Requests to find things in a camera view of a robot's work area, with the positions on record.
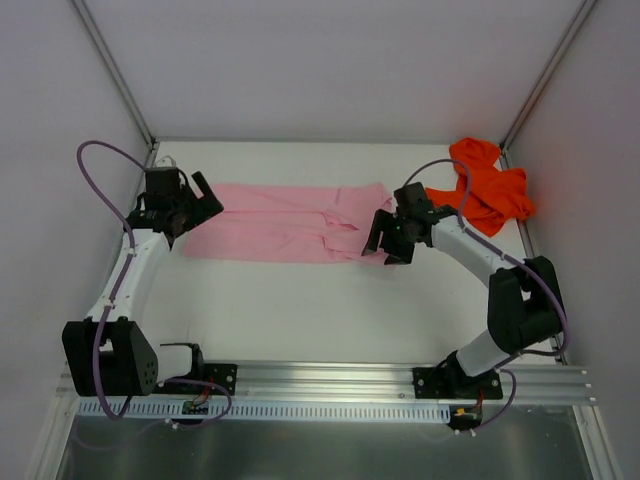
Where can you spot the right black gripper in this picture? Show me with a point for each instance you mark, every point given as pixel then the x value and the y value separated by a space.
pixel 391 235

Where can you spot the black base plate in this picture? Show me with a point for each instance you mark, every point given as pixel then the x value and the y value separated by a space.
pixel 444 384
pixel 222 374

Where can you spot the aluminium frame post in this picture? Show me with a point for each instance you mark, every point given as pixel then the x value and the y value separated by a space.
pixel 103 51
pixel 565 42

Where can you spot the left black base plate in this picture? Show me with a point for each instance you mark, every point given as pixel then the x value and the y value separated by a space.
pixel 222 374

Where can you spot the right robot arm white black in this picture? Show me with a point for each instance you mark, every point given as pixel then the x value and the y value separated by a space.
pixel 524 300

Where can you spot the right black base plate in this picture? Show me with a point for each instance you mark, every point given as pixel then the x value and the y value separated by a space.
pixel 444 384

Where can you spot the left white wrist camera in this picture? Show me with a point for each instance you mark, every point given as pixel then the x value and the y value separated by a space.
pixel 165 163

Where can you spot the left aluminium frame post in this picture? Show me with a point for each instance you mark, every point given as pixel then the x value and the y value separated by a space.
pixel 103 51

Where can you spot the orange t shirt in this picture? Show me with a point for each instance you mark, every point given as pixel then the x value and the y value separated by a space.
pixel 487 196

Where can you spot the white slotted cable duct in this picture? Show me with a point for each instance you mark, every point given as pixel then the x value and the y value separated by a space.
pixel 289 411

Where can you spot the aluminium mounting rail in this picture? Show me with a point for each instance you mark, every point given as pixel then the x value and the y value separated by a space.
pixel 536 384

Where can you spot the right aluminium frame post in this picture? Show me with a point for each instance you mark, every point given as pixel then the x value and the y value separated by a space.
pixel 565 42

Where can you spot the pink t shirt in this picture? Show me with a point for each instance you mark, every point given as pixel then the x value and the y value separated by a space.
pixel 285 224

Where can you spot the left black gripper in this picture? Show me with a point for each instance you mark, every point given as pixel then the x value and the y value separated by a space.
pixel 195 210

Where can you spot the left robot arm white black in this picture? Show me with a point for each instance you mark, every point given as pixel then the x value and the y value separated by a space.
pixel 107 352

